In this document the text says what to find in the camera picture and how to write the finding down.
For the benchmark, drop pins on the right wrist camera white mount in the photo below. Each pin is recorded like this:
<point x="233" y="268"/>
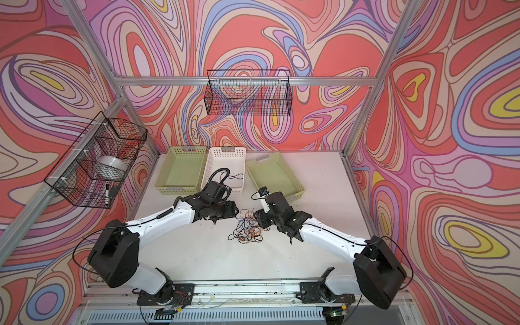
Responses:
<point x="263" y="193"/>

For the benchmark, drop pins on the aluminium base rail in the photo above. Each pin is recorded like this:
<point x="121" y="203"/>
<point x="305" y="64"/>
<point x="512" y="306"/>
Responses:
<point x="212" y="293"/>

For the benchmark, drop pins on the right green plastic basket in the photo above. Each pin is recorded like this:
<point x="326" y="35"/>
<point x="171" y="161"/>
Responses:
<point x="274" y="173"/>

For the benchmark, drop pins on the white plastic basket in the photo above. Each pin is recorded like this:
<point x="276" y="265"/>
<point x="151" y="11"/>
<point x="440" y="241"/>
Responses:
<point x="232" y="158"/>

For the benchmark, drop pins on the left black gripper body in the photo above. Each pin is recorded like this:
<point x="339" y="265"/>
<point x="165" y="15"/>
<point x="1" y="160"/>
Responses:
<point x="223" y="210"/>

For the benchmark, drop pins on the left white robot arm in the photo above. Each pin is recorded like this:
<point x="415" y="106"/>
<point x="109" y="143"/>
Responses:
<point x="115" y="255"/>

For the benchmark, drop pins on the left green plastic basket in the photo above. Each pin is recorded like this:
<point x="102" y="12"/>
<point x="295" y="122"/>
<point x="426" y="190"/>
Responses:
<point x="182" y="171"/>

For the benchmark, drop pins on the green plastic basket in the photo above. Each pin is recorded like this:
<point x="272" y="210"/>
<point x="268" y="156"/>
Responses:
<point x="274" y="173"/>
<point x="182" y="171"/>

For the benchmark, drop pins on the black wire basket wall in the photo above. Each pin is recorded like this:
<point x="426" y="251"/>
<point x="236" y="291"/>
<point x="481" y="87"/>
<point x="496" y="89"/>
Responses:
<point x="253" y="92"/>
<point x="81" y="179"/>

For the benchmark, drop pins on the black marker pen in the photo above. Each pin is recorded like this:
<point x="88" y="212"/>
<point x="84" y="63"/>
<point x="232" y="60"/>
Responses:
<point x="107" y="200"/>

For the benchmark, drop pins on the black wire basket left wall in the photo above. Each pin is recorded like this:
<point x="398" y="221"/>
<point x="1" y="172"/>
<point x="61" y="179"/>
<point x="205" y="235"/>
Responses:
<point x="81" y="179"/>

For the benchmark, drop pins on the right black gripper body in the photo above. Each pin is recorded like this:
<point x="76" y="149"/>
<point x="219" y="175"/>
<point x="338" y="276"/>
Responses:
<point x="268" y="219"/>

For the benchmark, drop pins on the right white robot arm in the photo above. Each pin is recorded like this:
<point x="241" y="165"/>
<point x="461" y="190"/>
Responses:
<point x="377" y="273"/>

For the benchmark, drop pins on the black wire basket back wall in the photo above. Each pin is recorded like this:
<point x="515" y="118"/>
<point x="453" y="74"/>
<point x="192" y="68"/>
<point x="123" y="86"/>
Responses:
<point x="253" y="92"/>

